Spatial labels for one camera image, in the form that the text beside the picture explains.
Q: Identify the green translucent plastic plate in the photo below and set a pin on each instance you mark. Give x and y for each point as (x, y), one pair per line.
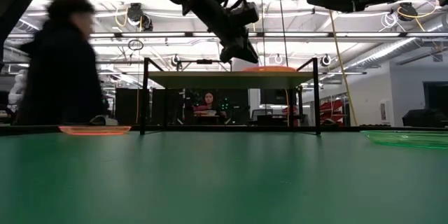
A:
(409, 140)

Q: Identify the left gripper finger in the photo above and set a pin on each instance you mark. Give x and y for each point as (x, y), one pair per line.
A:
(245, 50)
(225, 56)

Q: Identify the black monitor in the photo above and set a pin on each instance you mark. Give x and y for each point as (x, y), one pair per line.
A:
(273, 96)

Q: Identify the green table mat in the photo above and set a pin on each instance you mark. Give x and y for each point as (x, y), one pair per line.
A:
(224, 182)

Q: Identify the black bulky bag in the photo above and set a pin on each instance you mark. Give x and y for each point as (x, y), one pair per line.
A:
(420, 119)

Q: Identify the wooden shelf with black frame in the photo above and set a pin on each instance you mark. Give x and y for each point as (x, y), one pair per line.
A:
(227, 80)

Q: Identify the long ceiling light bar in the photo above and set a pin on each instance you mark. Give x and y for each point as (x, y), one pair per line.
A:
(297, 35)

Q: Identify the white humanoid robot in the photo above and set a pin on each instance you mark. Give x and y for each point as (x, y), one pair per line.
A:
(17, 92)

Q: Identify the red bin storage rack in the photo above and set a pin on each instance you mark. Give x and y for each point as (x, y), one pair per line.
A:
(332, 110)

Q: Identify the person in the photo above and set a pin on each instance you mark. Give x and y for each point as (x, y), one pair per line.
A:
(209, 98)
(59, 77)

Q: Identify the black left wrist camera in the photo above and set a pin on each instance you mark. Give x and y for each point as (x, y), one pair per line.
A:
(246, 14)

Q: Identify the black cabinet row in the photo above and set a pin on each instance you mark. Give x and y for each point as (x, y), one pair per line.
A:
(129, 106)

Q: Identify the black camera rig frame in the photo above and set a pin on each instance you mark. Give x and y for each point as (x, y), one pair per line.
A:
(204, 62)

